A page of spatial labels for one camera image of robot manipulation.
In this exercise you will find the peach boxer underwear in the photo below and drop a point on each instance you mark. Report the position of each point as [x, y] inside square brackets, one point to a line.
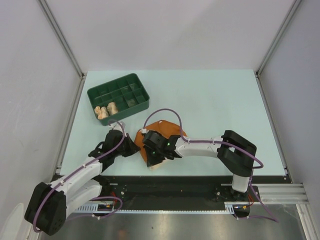
[101, 112]

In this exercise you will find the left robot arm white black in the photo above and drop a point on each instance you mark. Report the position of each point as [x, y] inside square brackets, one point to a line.
[51, 203]

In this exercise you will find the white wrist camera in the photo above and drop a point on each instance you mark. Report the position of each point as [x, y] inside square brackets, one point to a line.
[118, 125]
[143, 130]

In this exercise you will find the aluminium frame post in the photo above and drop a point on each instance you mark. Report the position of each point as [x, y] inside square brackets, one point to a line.
[48, 13]
[296, 4]

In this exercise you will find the orange brown underwear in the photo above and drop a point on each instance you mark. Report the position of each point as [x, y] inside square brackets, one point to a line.
[162, 130]

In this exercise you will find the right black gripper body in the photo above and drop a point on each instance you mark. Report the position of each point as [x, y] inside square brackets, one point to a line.
[154, 156]

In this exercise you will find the beige navy-trimmed underwear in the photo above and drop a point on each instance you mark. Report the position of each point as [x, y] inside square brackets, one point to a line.
[112, 108]

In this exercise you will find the left aluminium frame post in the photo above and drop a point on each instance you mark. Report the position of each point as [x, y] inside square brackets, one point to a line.
[48, 13]

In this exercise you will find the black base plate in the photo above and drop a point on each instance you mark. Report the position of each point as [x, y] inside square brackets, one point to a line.
[175, 193]

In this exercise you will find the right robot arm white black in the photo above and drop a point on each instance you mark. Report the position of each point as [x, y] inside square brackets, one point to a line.
[235, 152]

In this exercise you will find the green compartment tray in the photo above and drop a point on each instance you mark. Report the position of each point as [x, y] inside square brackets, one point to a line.
[127, 93]

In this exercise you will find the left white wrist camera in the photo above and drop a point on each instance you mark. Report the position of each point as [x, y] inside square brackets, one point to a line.
[118, 125]

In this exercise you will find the right aluminium frame post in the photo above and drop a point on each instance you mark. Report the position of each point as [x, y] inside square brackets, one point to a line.
[296, 4]

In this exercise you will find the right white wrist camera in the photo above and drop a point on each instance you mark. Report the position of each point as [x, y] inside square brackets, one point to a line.
[143, 130]

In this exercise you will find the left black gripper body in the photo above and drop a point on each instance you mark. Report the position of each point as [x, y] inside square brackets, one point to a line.
[126, 149]

